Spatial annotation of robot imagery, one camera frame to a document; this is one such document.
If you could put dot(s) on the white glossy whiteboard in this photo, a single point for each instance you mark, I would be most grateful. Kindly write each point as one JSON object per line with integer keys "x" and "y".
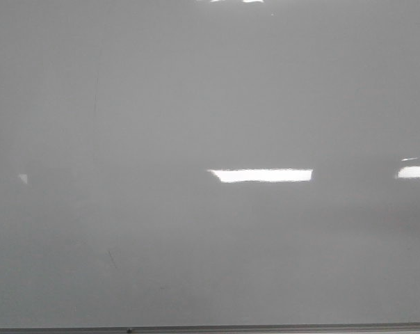
{"x": 184, "y": 163}

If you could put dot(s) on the grey aluminium whiteboard frame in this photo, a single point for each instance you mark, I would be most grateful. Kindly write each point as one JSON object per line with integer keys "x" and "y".
{"x": 410, "y": 327}

